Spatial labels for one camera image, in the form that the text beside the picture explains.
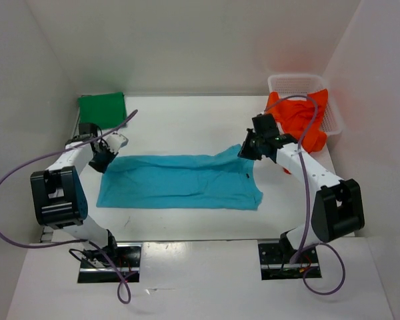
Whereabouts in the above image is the green t shirt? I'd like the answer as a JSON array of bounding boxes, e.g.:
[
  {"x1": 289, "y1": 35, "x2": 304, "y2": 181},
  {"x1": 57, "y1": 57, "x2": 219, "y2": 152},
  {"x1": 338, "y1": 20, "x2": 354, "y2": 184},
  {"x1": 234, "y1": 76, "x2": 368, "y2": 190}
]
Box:
[{"x1": 77, "y1": 92, "x2": 127, "y2": 129}]

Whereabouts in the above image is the light blue t shirt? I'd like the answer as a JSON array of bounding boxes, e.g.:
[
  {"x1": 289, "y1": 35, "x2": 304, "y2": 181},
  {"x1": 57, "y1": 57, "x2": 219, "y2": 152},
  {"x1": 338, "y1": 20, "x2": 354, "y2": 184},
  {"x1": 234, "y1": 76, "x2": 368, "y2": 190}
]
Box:
[{"x1": 97, "y1": 145, "x2": 263, "y2": 211}]

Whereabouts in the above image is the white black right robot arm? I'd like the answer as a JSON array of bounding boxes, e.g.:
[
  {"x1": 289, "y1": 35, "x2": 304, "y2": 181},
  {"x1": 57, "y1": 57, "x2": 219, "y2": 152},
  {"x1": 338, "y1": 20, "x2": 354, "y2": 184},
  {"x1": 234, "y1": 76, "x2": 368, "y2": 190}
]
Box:
[{"x1": 238, "y1": 114, "x2": 365, "y2": 262}]

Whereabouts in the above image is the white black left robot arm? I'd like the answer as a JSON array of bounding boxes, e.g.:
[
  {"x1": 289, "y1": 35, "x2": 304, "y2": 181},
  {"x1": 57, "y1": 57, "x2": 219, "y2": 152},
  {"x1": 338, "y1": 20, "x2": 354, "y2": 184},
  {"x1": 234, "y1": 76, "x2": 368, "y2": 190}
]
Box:
[{"x1": 30, "y1": 123, "x2": 128, "y2": 267}]

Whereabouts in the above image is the orange t shirt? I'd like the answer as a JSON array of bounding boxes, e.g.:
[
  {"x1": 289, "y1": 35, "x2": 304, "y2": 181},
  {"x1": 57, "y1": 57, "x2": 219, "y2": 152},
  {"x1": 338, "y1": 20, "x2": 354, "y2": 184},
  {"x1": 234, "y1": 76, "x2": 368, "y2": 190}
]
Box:
[{"x1": 265, "y1": 92, "x2": 327, "y2": 153}]

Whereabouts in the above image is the white plastic basket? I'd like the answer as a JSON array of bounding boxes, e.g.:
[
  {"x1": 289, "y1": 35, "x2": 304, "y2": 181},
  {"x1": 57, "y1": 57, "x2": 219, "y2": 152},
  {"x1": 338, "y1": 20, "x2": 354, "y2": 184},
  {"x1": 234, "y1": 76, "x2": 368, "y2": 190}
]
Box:
[{"x1": 267, "y1": 73, "x2": 343, "y2": 137}]

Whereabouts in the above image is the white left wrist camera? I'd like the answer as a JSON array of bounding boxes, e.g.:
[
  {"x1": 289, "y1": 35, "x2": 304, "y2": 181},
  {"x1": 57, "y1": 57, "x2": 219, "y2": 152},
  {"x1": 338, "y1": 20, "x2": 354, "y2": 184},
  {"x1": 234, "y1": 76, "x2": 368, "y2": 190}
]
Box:
[{"x1": 105, "y1": 132, "x2": 129, "y2": 154}]

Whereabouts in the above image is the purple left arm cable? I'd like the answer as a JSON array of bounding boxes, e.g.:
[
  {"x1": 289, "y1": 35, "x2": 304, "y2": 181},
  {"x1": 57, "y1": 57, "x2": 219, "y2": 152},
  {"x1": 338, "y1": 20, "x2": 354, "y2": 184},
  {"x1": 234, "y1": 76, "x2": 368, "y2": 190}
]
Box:
[{"x1": 0, "y1": 109, "x2": 139, "y2": 305}]

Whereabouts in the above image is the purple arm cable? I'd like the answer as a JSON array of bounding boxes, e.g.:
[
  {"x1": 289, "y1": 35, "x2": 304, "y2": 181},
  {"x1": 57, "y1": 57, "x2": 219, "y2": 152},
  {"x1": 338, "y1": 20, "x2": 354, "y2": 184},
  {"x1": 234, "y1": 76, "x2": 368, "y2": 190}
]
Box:
[
  {"x1": 0, "y1": 109, "x2": 139, "y2": 305},
  {"x1": 263, "y1": 95, "x2": 347, "y2": 296}
]

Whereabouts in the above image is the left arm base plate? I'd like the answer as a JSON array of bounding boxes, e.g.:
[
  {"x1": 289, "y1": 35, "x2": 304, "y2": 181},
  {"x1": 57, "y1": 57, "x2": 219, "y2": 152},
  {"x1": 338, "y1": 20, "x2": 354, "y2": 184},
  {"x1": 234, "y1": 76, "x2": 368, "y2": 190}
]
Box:
[{"x1": 69, "y1": 242, "x2": 142, "y2": 284}]

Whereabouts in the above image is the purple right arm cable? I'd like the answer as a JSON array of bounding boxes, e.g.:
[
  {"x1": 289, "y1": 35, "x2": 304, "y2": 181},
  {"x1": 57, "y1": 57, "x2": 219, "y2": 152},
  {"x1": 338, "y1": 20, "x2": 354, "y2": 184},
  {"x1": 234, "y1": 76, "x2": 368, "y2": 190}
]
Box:
[{"x1": 263, "y1": 95, "x2": 347, "y2": 296}]

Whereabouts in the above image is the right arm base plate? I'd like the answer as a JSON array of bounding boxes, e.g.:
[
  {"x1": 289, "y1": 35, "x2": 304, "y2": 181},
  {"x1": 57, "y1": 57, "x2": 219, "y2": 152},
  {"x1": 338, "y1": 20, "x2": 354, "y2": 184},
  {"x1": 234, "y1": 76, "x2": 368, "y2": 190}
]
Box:
[{"x1": 257, "y1": 240, "x2": 321, "y2": 281}]

